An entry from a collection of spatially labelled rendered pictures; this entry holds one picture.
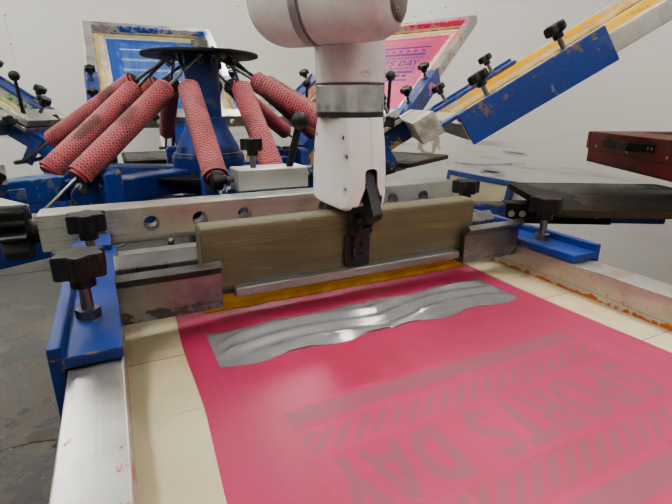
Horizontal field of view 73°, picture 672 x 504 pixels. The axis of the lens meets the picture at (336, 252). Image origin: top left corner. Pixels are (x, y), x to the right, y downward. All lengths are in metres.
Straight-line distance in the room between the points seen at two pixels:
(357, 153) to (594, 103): 2.34
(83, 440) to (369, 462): 0.17
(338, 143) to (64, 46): 4.21
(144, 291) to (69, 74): 4.18
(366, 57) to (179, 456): 0.39
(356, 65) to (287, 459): 0.36
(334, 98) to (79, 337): 0.32
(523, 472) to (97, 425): 0.27
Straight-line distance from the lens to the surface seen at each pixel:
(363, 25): 0.41
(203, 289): 0.47
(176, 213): 0.70
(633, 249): 2.66
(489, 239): 0.64
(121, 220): 0.70
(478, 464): 0.34
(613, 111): 2.70
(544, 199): 0.65
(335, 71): 0.49
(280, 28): 0.45
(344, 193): 0.49
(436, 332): 0.48
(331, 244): 0.52
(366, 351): 0.44
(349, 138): 0.48
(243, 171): 0.77
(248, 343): 0.44
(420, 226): 0.58
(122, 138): 1.09
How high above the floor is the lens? 1.18
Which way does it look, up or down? 18 degrees down
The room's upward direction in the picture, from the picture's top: straight up
